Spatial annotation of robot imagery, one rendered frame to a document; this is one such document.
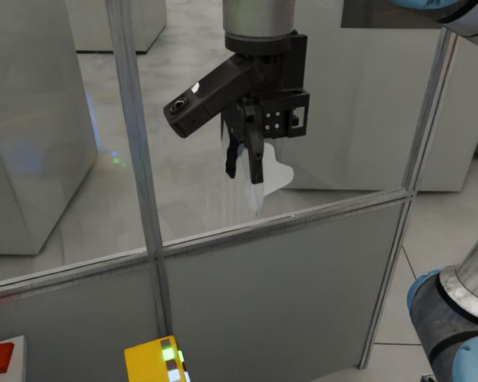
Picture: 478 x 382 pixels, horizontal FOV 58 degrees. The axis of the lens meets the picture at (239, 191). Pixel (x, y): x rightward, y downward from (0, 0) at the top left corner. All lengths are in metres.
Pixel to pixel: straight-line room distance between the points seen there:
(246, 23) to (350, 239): 1.13
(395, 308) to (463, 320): 1.73
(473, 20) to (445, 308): 0.51
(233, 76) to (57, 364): 1.16
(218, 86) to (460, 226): 2.82
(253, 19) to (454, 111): 2.69
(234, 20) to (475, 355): 0.55
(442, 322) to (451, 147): 2.49
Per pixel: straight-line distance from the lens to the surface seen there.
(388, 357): 2.29
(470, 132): 3.20
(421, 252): 2.87
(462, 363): 0.71
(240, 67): 0.47
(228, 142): 0.55
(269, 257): 1.36
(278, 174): 0.52
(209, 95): 0.46
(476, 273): 0.75
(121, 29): 0.92
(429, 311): 0.79
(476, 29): 0.37
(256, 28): 0.45
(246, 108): 0.47
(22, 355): 1.26
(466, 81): 3.02
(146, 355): 0.90
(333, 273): 1.57
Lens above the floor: 1.80
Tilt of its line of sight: 35 degrees down
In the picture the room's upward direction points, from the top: straight up
